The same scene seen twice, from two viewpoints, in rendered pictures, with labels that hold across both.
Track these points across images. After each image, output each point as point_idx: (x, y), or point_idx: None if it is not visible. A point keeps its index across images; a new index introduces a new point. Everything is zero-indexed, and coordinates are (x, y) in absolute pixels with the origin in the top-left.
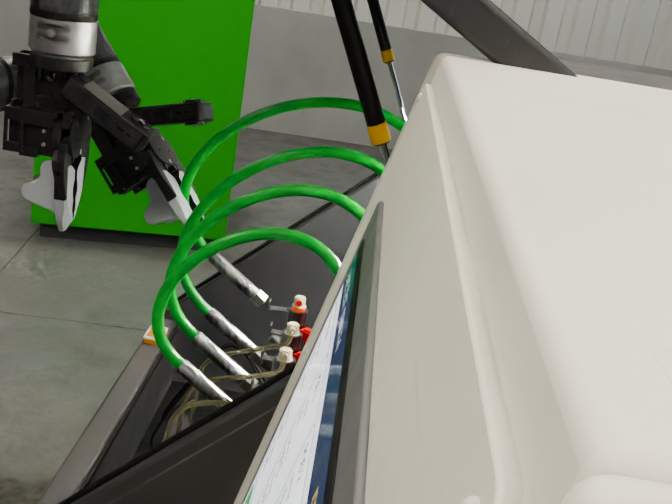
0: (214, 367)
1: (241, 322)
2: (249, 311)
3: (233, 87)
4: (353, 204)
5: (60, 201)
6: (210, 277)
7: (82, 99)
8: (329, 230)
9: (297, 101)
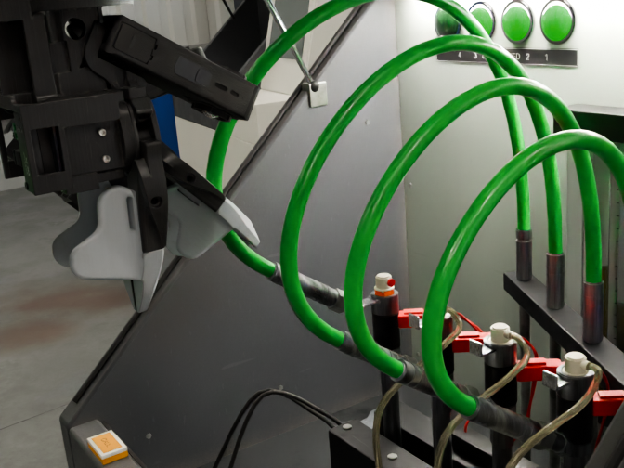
0: (161, 453)
1: (177, 378)
2: (183, 359)
3: None
4: (545, 87)
5: (156, 253)
6: (116, 341)
7: (149, 52)
8: (247, 214)
9: (332, 4)
